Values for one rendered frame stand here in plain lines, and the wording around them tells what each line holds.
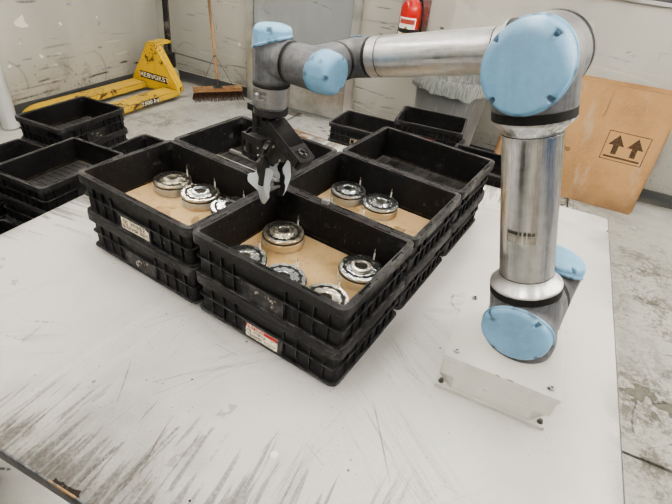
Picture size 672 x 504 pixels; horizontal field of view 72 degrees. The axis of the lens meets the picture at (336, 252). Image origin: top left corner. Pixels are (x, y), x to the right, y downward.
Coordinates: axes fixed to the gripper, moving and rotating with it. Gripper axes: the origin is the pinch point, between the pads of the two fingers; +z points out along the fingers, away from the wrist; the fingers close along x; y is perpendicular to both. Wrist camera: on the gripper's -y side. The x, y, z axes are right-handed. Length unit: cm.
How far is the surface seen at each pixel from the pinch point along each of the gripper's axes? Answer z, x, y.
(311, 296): 4.7, 16.0, -25.2
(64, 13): 31, -123, 354
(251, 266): 5.1, 17.4, -10.7
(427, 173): 15, -69, -5
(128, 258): 24.5, 20.8, 31.9
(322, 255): 14.4, -6.1, -10.5
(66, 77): 78, -112, 352
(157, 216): 4.9, 19.9, 16.6
